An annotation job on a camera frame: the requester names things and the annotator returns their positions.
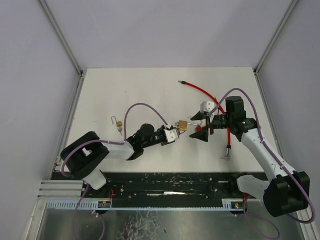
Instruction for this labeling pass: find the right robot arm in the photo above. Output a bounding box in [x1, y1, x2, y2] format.
[190, 96, 310, 217]

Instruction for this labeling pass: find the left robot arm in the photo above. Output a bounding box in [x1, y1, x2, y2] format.
[60, 123, 185, 190]

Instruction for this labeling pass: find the large brass padlock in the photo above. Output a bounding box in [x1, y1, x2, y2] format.
[174, 120, 203, 132]

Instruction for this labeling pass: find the open small brass padlock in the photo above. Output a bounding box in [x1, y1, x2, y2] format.
[111, 115, 123, 136]

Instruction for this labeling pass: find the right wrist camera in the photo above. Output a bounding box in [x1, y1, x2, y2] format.
[199, 101, 216, 114]

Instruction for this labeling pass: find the red cable lock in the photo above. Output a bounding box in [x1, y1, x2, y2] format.
[177, 79, 233, 161]

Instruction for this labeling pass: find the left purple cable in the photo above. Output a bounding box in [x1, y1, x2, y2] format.
[60, 102, 172, 240]

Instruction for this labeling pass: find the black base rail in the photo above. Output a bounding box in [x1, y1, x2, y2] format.
[79, 171, 258, 208]

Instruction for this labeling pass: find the right aluminium frame post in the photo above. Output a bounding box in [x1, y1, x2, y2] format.
[253, 0, 300, 75]

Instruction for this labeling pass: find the aluminium frame post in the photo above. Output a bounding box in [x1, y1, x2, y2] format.
[253, 0, 300, 75]
[37, 0, 84, 76]

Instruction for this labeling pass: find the left aluminium frame post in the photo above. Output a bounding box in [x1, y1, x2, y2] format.
[37, 0, 84, 76]

